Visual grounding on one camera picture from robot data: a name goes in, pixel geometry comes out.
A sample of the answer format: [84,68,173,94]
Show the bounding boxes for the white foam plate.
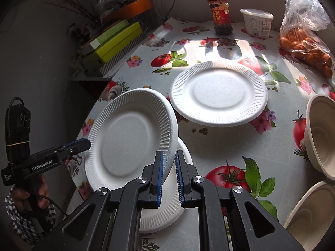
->
[138,138,194,234]
[84,88,178,190]
[169,61,268,128]

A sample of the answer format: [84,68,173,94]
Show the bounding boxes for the checkered sleeve forearm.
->
[5,188,56,246]

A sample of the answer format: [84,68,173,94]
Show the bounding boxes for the person's left hand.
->
[11,174,49,211]

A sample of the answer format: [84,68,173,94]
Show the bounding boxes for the floral tomato tablecloth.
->
[80,18,334,224]

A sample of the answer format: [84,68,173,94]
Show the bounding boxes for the beige paper bowl lower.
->
[284,181,334,250]

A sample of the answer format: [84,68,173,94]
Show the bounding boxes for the beige paper bowl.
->
[284,181,334,250]
[304,94,335,181]

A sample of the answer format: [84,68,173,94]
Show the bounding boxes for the striped grey box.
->
[99,33,147,77]

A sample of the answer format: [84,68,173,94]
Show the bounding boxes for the green white box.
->
[81,20,129,56]

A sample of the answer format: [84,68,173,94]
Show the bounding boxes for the beige paper bowl upper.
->
[304,94,335,181]

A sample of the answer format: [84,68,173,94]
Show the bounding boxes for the dried twig branches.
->
[45,0,101,25]

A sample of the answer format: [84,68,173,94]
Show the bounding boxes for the orange tray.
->
[100,0,153,24]

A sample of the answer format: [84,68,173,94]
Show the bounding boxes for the red chili sauce jar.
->
[207,0,233,35]

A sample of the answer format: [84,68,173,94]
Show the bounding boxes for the white plastic tub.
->
[240,9,274,38]

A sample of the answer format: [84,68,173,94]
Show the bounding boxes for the bag of oranges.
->
[278,0,334,80]

